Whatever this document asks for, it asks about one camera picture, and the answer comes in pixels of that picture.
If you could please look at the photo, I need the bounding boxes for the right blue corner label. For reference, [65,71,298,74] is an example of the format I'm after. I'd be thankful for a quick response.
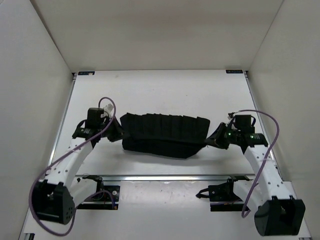
[225,69,243,74]

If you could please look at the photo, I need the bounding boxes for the blue corner label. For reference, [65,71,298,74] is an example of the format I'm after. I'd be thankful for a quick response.
[225,69,243,74]
[77,71,95,76]

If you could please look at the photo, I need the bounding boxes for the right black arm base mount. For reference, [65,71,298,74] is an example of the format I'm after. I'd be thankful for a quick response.
[195,175,250,212]

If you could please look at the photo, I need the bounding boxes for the aluminium table rail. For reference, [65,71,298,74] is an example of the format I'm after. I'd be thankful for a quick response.
[47,72,78,166]
[99,175,231,182]

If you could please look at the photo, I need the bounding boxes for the front aluminium table rail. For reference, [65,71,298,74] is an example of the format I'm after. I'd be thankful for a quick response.
[99,175,231,182]

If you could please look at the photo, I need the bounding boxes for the black pleated skirt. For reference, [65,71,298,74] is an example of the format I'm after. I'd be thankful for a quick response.
[120,113,211,159]

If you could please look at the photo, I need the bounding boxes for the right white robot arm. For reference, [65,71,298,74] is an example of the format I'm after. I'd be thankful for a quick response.
[196,112,306,237]

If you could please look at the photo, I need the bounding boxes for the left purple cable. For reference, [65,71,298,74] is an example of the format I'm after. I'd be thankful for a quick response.
[28,96,118,236]

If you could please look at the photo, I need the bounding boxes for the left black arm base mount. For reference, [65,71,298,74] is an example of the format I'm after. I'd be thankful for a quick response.
[77,174,121,211]

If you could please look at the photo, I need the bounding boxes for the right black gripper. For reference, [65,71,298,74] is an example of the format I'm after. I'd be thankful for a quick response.
[204,122,240,150]

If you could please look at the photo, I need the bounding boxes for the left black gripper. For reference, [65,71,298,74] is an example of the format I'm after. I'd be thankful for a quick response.
[99,113,131,141]

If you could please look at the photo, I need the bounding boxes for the left blue corner label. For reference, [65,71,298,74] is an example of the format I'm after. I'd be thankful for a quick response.
[77,71,95,76]

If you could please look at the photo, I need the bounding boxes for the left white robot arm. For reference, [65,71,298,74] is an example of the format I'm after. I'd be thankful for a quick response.
[29,104,124,225]

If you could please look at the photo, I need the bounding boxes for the left aluminium table rail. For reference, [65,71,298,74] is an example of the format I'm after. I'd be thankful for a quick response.
[47,72,78,166]

